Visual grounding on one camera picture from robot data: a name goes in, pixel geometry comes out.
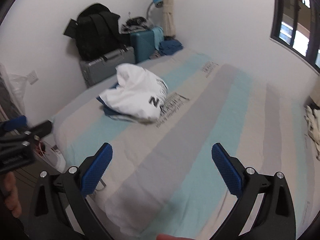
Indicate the teal hard suitcase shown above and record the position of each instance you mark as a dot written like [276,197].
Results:
[143,46]

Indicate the blue and white hooded jacket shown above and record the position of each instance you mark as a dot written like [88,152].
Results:
[132,92]

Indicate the white wall socket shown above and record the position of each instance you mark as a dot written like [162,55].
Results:
[33,77]

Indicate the dark blue clothes pile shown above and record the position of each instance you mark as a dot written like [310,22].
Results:
[171,47]

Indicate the black and white clutter pile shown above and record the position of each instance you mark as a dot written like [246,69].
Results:
[136,23]

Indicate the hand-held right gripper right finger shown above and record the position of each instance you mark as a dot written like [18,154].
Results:
[226,171]

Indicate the clear plastic bag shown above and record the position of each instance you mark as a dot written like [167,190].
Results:
[13,87]

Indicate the white floor bag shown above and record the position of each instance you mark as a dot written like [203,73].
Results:
[56,158]

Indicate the person's right hand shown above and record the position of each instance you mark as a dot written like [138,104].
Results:
[172,237]

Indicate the light blue cloth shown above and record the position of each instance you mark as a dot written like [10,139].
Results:
[158,37]

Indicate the black backpack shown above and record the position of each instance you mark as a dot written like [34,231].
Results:
[95,35]

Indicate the blue desk lamp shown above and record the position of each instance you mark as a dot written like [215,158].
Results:
[157,0]

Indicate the grey hard suitcase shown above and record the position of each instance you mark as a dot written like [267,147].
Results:
[100,67]

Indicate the person's left hand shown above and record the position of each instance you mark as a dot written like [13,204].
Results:
[11,195]

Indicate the bed with striped sheet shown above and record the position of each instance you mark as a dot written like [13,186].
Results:
[200,130]

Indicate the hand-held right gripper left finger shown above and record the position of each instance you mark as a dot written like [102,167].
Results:
[96,172]

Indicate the dark framed window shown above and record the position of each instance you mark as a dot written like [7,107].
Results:
[297,30]

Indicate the beige curtain beside lamp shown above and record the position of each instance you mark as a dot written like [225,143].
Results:
[167,17]

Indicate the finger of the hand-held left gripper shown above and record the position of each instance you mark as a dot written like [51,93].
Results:
[13,125]
[40,129]

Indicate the beige crumpled clothes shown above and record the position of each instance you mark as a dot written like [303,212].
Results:
[313,130]

